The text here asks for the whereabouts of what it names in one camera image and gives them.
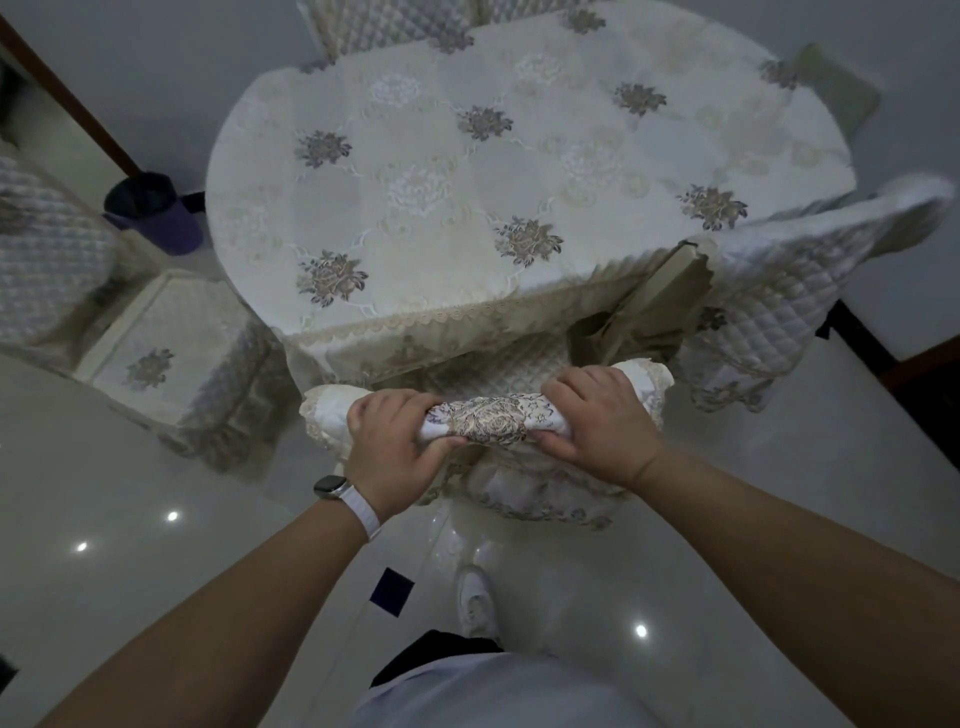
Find person's right hand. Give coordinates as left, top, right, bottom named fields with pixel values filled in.
left=536, top=365, right=669, bottom=493

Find person's left hand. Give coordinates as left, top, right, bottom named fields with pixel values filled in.
left=344, top=388, right=470, bottom=525

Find cream quilted cover chair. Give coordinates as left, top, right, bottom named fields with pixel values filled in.
left=0, top=153, right=295, bottom=475
left=299, top=329, right=676, bottom=532
left=296, top=0, right=481, bottom=63
left=599, top=173, right=955, bottom=415
left=479, top=0, right=594, bottom=20

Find person's left forearm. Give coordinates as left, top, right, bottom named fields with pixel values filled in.
left=37, top=502, right=369, bottom=728

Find person's right forearm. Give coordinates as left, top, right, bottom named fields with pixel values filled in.
left=637, top=449, right=960, bottom=728

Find black purple waste bin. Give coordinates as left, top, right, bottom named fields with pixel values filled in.
left=103, top=172, right=205, bottom=256

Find smartwatch with white band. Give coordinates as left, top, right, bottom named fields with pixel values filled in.
left=313, top=474, right=384, bottom=543

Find white left sneaker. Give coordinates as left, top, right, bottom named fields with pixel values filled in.
left=455, top=563, right=502, bottom=640

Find black trousers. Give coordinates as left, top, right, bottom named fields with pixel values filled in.
left=368, top=629, right=504, bottom=688

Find black baseboard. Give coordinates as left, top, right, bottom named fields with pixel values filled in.
left=821, top=298, right=901, bottom=380

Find white shirt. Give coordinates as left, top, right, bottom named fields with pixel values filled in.
left=352, top=652, right=661, bottom=728

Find table with cream floral tablecloth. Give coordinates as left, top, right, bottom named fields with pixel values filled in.
left=204, top=0, right=856, bottom=376

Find brown wooden door frame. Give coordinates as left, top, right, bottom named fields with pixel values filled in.
left=878, top=333, right=960, bottom=391

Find beige wall panel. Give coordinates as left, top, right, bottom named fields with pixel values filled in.
left=793, top=42, right=884, bottom=142

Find brown doorway frame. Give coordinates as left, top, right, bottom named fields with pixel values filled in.
left=0, top=14, right=142, bottom=178

